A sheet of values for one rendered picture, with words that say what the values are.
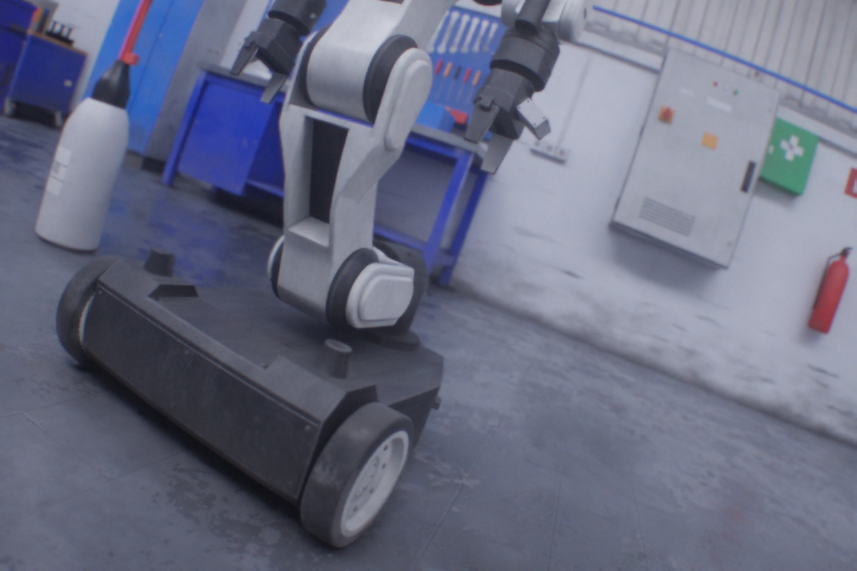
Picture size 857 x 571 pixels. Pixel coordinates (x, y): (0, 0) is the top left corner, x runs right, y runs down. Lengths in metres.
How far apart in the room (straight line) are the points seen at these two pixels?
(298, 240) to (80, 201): 0.96
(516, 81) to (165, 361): 0.62
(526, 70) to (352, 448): 0.56
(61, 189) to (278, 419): 1.21
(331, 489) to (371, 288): 0.39
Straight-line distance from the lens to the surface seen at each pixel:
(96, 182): 1.82
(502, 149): 0.93
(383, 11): 0.95
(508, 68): 0.90
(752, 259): 4.23
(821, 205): 4.42
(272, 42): 1.08
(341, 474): 0.72
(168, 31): 4.92
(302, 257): 1.00
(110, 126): 1.81
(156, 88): 4.81
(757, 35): 4.58
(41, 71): 5.86
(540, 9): 0.91
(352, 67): 0.90
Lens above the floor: 0.45
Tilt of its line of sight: 5 degrees down
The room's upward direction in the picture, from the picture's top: 21 degrees clockwise
